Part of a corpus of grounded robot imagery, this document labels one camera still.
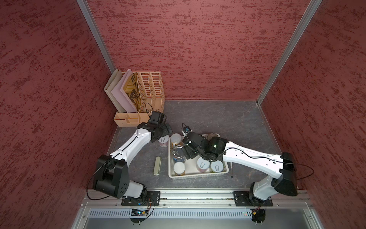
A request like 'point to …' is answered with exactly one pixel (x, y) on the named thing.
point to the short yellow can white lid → (179, 168)
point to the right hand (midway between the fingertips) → (191, 148)
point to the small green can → (217, 166)
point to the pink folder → (121, 96)
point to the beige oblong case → (157, 166)
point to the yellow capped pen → (231, 171)
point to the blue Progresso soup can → (178, 154)
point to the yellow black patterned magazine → (131, 89)
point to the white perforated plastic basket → (191, 165)
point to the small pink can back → (202, 165)
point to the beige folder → (108, 88)
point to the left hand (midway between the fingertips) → (164, 135)
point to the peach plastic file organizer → (153, 99)
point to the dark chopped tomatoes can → (211, 135)
